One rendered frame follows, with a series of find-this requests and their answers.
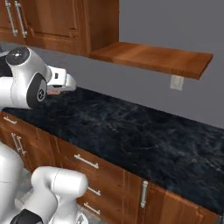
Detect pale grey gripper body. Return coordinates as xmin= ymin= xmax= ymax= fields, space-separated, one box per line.
xmin=64 ymin=73 xmax=78 ymax=91

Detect wooden base cabinet door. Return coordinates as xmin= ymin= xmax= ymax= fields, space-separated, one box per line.
xmin=141 ymin=179 xmax=219 ymax=224
xmin=0 ymin=124 xmax=21 ymax=165
xmin=17 ymin=129 xmax=59 ymax=173

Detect pink object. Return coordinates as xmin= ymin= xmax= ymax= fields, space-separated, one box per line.
xmin=46 ymin=88 xmax=62 ymax=96

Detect small wooden drawer front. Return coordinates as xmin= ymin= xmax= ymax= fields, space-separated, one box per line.
xmin=0 ymin=111 xmax=40 ymax=140

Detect wide wooden drawer front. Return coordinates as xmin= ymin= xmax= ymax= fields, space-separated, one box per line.
xmin=57 ymin=137 xmax=144 ymax=194
xmin=86 ymin=178 xmax=144 ymax=214
xmin=76 ymin=195 xmax=142 ymax=224

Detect wooden wall cabinet door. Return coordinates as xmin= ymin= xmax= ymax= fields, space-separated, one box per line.
xmin=17 ymin=0 xmax=89 ymax=57
xmin=0 ymin=0 xmax=19 ymax=45

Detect wooden wall cabinet body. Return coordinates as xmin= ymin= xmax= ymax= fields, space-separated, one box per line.
xmin=83 ymin=0 xmax=120 ymax=58

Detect short silver drawer handle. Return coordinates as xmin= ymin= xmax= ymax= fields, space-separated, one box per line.
xmin=3 ymin=115 xmax=18 ymax=125

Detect silver wall cabinet handle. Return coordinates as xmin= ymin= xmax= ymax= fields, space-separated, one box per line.
xmin=14 ymin=0 xmax=28 ymax=39
xmin=3 ymin=0 xmax=18 ymax=38

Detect silver base cabinet handle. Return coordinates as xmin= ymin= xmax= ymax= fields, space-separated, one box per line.
xmin=140 ymin=180 xmax=150 ymax=209
xmin=17 ymin=136 xmax=27 ymax=156
xmin=10 ymin=132 xmax=20 ymax=153

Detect long silver drawer handle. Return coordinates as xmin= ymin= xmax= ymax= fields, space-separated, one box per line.
xmin=73 ymin=153 xmax=100 ymax=170
xmin=83 ymin=201 xmax=102 ymax=216
xmin=87 ymin=186 xmax=102 ymax=197

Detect wooden wall shelf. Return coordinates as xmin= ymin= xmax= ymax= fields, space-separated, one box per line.
xmin=88 ymin=41 xmax=214 ymax=81

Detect white wall outlet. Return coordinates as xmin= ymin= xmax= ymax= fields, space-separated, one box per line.
xmin=170 ymin=74 xmax=185 ymax=91

